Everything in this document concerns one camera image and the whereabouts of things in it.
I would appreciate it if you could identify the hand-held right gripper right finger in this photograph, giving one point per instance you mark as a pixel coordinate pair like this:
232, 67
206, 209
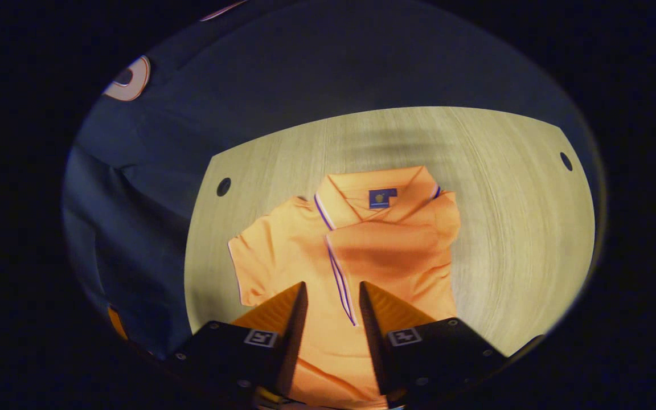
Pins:
374, 347

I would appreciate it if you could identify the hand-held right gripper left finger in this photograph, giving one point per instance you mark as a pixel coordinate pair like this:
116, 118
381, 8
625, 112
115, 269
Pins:
296, 336

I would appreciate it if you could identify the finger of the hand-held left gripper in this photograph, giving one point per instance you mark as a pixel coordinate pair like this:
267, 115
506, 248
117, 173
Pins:
117, 323

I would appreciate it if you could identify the orange T-shirt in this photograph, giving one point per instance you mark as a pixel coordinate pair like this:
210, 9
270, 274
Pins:
385, 250

